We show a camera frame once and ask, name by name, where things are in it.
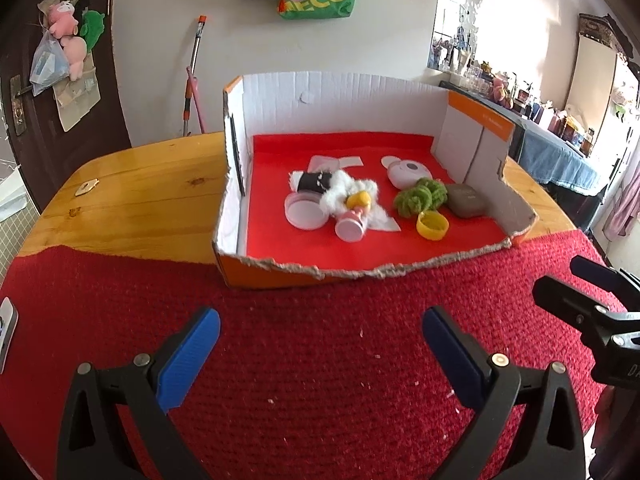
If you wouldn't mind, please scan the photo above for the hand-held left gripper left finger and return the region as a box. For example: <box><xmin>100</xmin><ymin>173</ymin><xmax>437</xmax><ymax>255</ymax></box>
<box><xmin>55</xmin><ymin>306</ymin><xmax>222</xmax><ymax>480</ymax></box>

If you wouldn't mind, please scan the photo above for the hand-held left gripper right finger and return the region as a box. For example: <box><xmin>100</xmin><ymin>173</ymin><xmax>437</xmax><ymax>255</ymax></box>
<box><xmin>421</xmin><ymin>306</ymin><xmax>587</xmax><ymax>480</ymax></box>

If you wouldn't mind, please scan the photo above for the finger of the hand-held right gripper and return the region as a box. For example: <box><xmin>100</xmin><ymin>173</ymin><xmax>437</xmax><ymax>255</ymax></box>
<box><xmin>532</xmin><ymin>275</ymin><xmax>640</xmax><ymax>346</ymax></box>
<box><xmin>570</xmin><ymin>255</ymin><xmax>640</xmax><ymax>306</ymax></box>

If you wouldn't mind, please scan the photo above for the yellow bottle cap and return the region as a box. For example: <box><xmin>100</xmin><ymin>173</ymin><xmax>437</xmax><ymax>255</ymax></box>
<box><xmin>416</xmin><ymin>211</ymin><xmax>449</xmax><ymax>241</ymax></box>

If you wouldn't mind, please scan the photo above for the grey earbud case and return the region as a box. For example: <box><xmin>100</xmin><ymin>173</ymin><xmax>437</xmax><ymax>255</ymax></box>
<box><xmin>445</xmin><ymin>183</ymin><xmax>487</xmax><ymax>219</ymax></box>

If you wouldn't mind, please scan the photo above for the green yarn pompom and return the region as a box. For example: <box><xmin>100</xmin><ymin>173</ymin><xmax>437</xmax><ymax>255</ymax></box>
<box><xmin>393</xmin><ymin>185</ymin><xmax>433</xmax><ymax>218</ymax></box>
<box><xmin>415</xmin><ymin>176</ymin><xmax>449</xmax><ymax>209</ymax></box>

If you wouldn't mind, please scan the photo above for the small yellow-haired pink doll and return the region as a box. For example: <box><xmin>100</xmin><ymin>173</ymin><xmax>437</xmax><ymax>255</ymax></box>
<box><xmin>334</xmin><ymin>191</ymin><xmax>373</xmax><ymax>243</ymax></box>

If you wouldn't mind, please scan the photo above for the round clear plastic lid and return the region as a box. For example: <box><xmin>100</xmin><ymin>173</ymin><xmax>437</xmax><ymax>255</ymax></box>
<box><xmin>284</xmin><ymin>192</ymin><xmax>328</xmax><ymax>231</ymax></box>

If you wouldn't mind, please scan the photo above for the pale pink round device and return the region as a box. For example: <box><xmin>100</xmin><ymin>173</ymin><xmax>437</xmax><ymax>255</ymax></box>
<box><xmin>381</xmin><ymin>156</ymin><xmax>433</xmax><ymax>192</ymax></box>

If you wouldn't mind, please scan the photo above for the white fluffy star scrunchie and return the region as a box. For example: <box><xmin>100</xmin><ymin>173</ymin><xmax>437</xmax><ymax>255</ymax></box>
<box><xmin>320</xmin><ymin>170</ymin><xmax>401</xmax><ymax>233</ymax></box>

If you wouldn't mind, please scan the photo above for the white fluffy roll black tape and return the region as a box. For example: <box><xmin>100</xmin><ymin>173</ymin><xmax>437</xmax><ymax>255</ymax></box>
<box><xmin>289</xmin><ymin>170</ymin><xmax>337</xmax><ymax>196</ymax></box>

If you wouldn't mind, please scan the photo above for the orange and white cardboard box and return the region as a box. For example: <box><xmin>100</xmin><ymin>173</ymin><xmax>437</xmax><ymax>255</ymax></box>
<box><xmin>212</xmin><ymin>71</ymin><xmax>538</xmax><ymax>292</ymax></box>

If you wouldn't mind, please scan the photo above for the pink hanging cloth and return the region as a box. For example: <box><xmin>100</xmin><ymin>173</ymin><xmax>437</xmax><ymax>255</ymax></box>
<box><xmin>602</xmin><ymin>157</ymin><xmax>640</xmax><ymax>241</ymax></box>

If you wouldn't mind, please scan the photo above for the red knitted mat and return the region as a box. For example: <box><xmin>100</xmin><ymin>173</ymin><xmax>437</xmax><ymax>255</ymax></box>
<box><xmin>0</xmin><ymin>227</ymin><xmax>621</xmax><ymax>480</ymax></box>

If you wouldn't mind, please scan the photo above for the white flat device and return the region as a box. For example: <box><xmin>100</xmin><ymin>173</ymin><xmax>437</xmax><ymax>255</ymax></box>
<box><xmin>0</xmin><ymin>296</ymin><xmax>19</xmax><ymax>376</ymax></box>

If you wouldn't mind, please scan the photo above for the white wardrobe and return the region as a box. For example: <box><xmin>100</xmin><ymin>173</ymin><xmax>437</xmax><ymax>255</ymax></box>
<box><xmin>562</xmin><ymin>12</ymin><xmax>640</xmax><ymax>171</ymax></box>

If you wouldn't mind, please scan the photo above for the row of bottles and jars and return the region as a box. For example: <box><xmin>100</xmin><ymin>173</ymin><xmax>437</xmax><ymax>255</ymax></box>
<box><xmin>430</xmin><ymin>2</ymin><xmax>601</xmax><ymax>156</ymax></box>

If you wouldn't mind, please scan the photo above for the pink stick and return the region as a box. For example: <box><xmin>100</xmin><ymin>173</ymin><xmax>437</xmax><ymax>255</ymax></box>
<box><xmin>186</xmin><ymin>66</ymin><xmax>206</xmax><ymax>135</ymax></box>

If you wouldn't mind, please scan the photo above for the brown paper envelope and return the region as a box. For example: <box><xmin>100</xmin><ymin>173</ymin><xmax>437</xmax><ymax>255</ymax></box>
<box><xmin>52</xmin><ymin>57</ymin><xmax>101</xmax><ymax>133</ymax></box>

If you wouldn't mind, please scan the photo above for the clear plastic bag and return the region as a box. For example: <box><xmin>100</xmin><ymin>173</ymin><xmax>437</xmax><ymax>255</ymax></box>
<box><xmin>29</xmin><ymin>35</ymin><xmax>71</xmax><ymax>97</ymax></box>

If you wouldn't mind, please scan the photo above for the pink pig plush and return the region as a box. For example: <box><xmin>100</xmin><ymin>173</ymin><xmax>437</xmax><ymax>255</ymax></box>
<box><xmin>45</xmin><ymin>2</ymin><xmax>81</xmax><ymax>38</ymax></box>

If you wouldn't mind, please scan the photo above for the dark brown door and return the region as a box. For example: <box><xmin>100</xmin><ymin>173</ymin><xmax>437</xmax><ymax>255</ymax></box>
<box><xmin>0</xmin><ymin>0</ymin><xmax>132</xmax><ymax>211</ymax></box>

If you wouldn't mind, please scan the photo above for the metal door handle plate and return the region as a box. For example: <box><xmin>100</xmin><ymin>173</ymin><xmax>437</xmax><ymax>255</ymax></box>
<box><xmin>10</xmin><ymin>75</ymin><xmax>28</xmax><ymax>136</ymax></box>

